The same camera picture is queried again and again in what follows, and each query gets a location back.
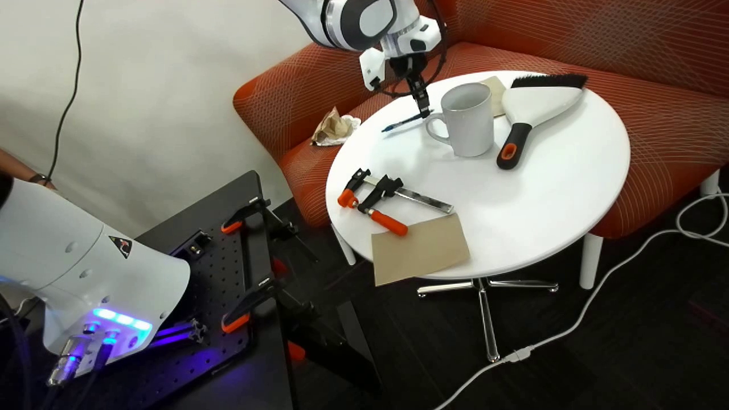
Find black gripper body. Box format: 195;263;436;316
382;33;432;82

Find blue pen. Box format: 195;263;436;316
381;108;436;136

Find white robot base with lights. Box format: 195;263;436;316
0;175;194;382

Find white ceramic mug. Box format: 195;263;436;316
422;80;496;162

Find crumpled paper scrap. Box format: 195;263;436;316
309;105;365;151

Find round white table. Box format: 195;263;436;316
324;69;633;283

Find white furniture leg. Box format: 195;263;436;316
699;166;724;201
334;230;359;268
578;230;605;294

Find chrome table base legs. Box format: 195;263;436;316
414;276;562;364

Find black clamp with orange grip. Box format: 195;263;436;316
217;194;302;239
217;274;322;337

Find orange patterned sofa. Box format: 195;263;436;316
229;0;729;243

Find black perforated mounting table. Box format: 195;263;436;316
44;169;382;410

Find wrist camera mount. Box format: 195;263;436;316
358;45;390;96

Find white dustpan with orange-black handle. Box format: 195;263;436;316
495;70;589;173

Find bar clamp with short orange handle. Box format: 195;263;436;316
334;166;375;211

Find bar clamp with long orange handle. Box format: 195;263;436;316
356;173;455;239

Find white floor cable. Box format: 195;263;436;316
430;177;729;410

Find black wall cable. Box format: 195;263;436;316
40;0;86;189

